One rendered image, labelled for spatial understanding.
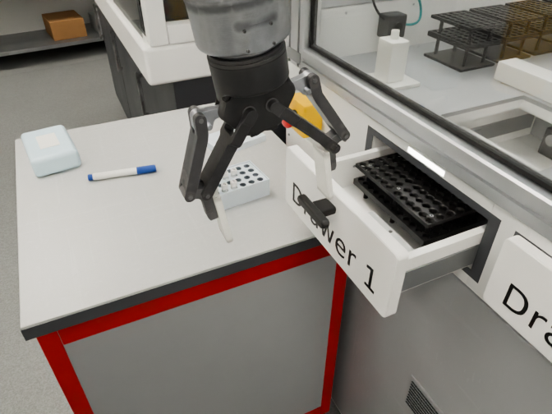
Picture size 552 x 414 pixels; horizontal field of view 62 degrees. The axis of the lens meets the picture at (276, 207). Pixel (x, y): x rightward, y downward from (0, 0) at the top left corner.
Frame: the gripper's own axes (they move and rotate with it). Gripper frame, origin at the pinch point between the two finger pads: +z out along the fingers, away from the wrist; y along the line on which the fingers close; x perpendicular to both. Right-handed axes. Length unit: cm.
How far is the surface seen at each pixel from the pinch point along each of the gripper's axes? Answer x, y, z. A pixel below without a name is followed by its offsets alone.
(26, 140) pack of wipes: 64, -33, 10
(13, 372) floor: 71, -73, 85
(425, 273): -9.8, 15.4, 12.2
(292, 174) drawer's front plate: 15.2, 8.7, 8.3
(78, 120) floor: 252, -36, 91
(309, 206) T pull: 3.3, 5.8, 5.2
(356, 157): 14.5, 20.5, 9.5
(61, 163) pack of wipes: 54, -28, 13
